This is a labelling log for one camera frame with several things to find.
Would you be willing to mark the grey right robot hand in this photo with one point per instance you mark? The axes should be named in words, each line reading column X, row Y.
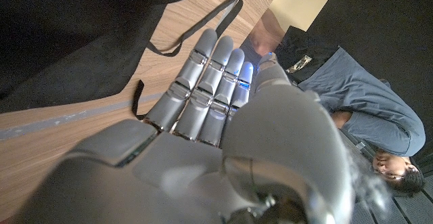
column 209, row 170

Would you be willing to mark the person in blue shirt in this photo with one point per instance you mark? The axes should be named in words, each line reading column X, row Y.
column 365, row 99

